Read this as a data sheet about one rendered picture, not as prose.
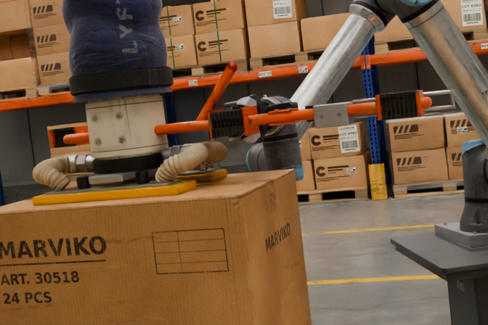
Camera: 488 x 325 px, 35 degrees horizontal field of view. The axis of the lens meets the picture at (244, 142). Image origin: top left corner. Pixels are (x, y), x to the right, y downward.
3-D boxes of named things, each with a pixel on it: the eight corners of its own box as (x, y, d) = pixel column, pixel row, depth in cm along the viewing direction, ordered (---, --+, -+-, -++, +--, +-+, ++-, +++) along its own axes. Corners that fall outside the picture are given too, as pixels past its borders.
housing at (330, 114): (314, 128, 154) (311, 106, 154) (322, 126, 160) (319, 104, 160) (348, 125, 152) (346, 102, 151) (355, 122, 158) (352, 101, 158)
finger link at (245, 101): (216, 107, 162) (232, 117, 171) (243, 104, 161) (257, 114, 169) (216, 93, 163) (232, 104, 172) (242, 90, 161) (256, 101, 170)
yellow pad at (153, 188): (32, 206, 163) (29, 183, 163) (57, 199, 173) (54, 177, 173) (179, 196, 152) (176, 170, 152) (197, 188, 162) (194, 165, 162)
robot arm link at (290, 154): (295, 179, 201) (287, 133, 201) (311, 181, 190) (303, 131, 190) (261, 186, 198) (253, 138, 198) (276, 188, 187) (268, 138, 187)
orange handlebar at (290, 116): (19, 152, 177) (17, 136, 176) (86, 141, 205) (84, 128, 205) (431, 111, 147) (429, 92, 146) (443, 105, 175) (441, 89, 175)
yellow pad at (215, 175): (78, 193, 181) (75, 172, 181) (99, 187, 191) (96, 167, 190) (213, 183, 170) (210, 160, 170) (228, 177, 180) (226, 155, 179)
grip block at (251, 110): (208, 139, 160) (205, 111, 159) (224, 136, 169) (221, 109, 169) (246, 136, 157) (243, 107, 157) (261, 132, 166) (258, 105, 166)
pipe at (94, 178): (35, 188, 165) (32, 162, 165) (94, 173, 189) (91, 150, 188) (181, 176, 154) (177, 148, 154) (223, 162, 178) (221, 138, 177)
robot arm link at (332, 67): (368, -28, 222) (233, 161, 209) (388, -38, 210) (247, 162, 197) (397, -2, 224) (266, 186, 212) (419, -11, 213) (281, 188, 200)
